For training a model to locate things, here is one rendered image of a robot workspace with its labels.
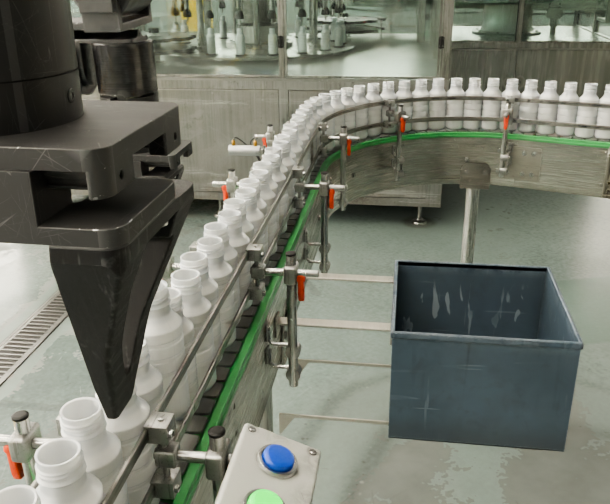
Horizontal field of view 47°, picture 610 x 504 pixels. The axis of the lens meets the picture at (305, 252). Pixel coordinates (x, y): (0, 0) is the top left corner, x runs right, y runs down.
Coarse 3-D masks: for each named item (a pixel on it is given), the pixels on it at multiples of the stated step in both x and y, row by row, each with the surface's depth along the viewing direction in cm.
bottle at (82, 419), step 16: (80, 400) 64; (96, 400) 63; (64, 416) 62; (80, 416) 64; (96, 416) 62; (64, 432) 62; (80, 432) 61; (96, 432) 62; (96, 448) 62; (112, 448) 63; (96, 464) 62; (112, 464) 63; (112, 480) 63; (128, 496) 67
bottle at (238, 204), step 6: (234, 198) 117; (240, 198) 116; (228, 204) 114; (234, 204) 117; (240, 204) 114; (240, 210) 114; (246, 222) 116; (246, 228) 115; (252, 228) 116; (246, 234) 115; (252, 234) 116; (252, 264) 118
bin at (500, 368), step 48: (432, 288) 147; (480, 288) 145; (528, 288) 144; (432, 336) 117; (480, 336) 116; (528, 336) 148; (576, 336) 116; (432, 384) 121; (480, 384) 119; (528, 384) 118; (432, 432) 124; (480, 432) 123; (528, 432) 122
